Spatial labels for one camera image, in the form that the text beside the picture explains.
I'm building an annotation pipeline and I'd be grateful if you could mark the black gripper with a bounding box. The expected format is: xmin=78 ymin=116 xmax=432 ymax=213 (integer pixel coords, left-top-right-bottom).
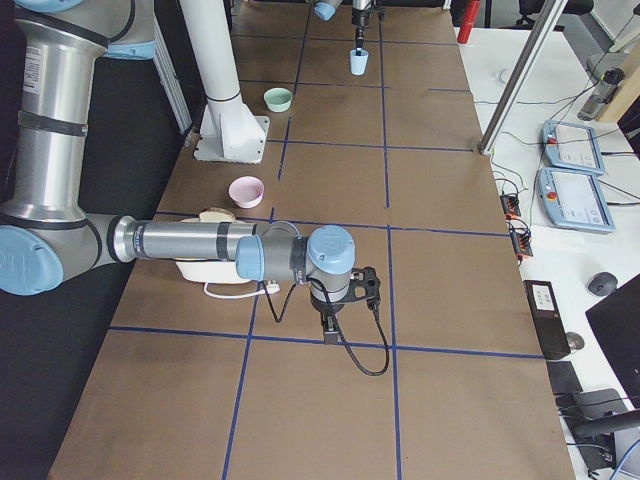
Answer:
xmin=352 ymin=7 xmax=371 ymax=54
xmin=310 ymin=295 xmax=344 ymax=345

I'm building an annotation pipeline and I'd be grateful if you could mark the light blue cup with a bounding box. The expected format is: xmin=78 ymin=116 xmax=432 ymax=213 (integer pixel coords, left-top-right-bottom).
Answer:
xmin=349 ymin=48 xmax=369 ymax=76

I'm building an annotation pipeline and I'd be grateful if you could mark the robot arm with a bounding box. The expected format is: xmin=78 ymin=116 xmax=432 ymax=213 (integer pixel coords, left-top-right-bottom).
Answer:
xmin=1 ymin=1 xmax=182 ymax=352
xmin=313 ymin=0 xmax=380 ymax=56

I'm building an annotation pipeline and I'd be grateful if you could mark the mint green bowl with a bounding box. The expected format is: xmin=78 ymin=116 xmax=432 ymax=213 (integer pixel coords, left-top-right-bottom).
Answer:
xmin=263 ymin=87 xmax=293 ymax=113

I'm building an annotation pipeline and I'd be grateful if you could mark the red fire extinguisher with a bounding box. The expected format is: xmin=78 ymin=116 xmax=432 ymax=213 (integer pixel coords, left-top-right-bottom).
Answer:
xmin=457 ymin=0 xmax=482 ymax=44

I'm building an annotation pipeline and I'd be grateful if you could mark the cream white toaster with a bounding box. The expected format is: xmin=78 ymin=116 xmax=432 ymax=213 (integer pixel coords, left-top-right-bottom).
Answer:
xmin=175 ymin=216 xmax=247 ymax=285

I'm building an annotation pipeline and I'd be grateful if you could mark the pink bowl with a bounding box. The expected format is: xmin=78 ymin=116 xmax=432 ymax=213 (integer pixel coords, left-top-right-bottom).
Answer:
xmin=228 ymin=176 xmax=265 ymax=209

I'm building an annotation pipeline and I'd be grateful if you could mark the bread slice in toaster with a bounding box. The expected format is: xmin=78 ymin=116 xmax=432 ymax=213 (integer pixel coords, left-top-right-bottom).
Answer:
xmin=198 ymin=208 xmax=236 ymax=223

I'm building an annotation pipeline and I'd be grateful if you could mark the orange black connector hub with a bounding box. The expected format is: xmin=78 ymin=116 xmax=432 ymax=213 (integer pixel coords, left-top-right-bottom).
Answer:
xmin=500 ymin=193 xmax=533 ymax=264

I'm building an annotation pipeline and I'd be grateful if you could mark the black power adapter box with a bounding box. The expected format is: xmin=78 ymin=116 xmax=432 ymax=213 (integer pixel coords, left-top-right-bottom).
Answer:
xmin=523 ymin=280 xmax=570 ymax=360

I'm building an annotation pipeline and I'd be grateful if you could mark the upper blue teach pendant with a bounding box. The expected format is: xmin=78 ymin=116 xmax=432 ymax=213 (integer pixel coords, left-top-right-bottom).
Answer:
xmin=541 ymin=119 xmax=605 ymax=176

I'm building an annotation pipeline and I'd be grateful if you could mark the blue teach pendant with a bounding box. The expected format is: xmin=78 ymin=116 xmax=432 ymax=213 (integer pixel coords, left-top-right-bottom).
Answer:
xmin=541 ymin=119 xmax=605 ymax=176
xmin=537 ymin=167 xmax=616 ymax=234

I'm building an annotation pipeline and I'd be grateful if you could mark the lower blue teach pendant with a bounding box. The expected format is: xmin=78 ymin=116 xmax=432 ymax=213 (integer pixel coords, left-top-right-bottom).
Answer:
xmin=537 ymin=167 xmax=616 ymax=234

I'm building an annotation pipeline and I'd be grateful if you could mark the black computer mouse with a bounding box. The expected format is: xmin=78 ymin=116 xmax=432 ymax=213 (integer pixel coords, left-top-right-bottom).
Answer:
xmin=586 ymin=272 xmax=618 ymax=297

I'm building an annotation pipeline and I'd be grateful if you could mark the black laptop corner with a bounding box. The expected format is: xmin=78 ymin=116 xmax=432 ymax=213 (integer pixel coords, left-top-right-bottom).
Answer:
xmin=586 ymin=281 xmax=639 ymax=407

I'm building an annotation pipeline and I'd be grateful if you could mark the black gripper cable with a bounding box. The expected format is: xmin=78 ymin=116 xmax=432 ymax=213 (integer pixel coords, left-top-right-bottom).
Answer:
xmin=259 ymin=272 xmax=391 ymax=377

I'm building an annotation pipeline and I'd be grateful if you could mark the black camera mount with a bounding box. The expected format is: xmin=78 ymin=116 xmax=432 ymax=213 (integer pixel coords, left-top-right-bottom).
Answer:
xmin=346 ymin=266 xmax=381 ymax=310

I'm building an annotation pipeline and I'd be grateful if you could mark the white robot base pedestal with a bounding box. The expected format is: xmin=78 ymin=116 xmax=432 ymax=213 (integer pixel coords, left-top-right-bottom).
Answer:
xmin=180 ymin=0 xmax=270 ymax=164

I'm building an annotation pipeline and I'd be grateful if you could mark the aluminium frame post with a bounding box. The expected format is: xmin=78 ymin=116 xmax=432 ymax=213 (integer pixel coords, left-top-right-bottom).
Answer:
xmin=478 ymin=0 xmax=568 ymax=155

